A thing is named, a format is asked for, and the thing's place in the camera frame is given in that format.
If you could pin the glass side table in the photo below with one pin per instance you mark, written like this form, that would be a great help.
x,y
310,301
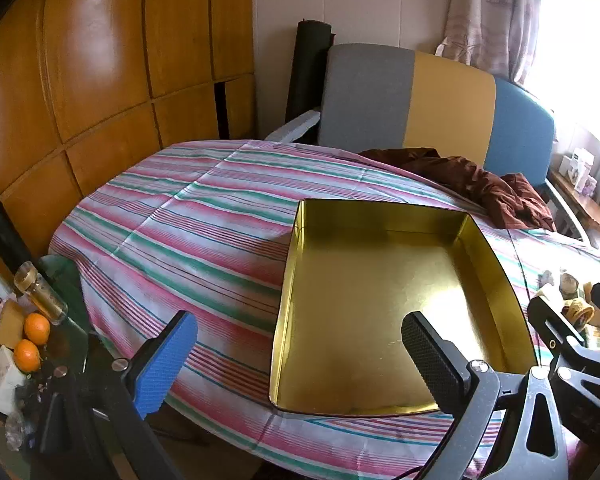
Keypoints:
x,y
70,280

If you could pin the purple carton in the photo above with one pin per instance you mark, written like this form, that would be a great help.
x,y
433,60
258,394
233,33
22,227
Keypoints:
x,y
590,186

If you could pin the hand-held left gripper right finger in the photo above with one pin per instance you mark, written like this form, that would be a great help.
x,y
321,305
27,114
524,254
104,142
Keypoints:
x,y
432,365

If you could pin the orange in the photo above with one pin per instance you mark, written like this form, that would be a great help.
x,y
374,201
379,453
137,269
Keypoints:
x,y
27,356
36,329

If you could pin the black rolled mat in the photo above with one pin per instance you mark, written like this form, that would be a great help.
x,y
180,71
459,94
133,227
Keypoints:
x,y
305,70

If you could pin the black cylinder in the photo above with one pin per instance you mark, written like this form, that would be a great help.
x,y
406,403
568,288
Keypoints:
x,y
2,235

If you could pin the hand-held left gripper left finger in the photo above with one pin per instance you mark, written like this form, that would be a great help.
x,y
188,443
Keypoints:
x,y
165,365

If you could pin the striped tablecloth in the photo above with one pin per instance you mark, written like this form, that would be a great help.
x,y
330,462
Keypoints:
x,y
180,240

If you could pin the white paper box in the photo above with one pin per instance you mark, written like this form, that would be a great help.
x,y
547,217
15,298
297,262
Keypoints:
x,y
2,380

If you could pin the white carton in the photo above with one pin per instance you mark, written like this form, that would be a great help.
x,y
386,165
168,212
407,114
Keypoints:
x,y
577,162

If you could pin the tan cardboard box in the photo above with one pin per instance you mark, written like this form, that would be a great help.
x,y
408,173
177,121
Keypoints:
x,y
12,322

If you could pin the grey yellow blue armchair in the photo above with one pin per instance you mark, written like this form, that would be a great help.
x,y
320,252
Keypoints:
x,y
370,95

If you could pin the wooden side table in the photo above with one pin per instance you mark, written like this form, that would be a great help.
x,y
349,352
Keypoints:
x,y
595,215

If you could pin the brown cloth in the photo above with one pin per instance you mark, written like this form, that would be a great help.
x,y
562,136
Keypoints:
x,y
500,190

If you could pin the patterned curtain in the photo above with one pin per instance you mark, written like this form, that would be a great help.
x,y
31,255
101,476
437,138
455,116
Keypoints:
x,y
485,10

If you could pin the small green patterned box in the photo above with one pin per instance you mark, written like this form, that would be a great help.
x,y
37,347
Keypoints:
x,y
596,340

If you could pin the glass jar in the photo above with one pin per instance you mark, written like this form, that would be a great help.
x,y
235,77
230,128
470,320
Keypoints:
x,y
42,295

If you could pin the gold tin box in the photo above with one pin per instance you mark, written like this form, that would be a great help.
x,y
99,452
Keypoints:
x,y
380,310

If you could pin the wooden wardrobe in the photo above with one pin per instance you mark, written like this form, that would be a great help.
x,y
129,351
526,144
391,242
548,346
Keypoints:
x,y
105,60

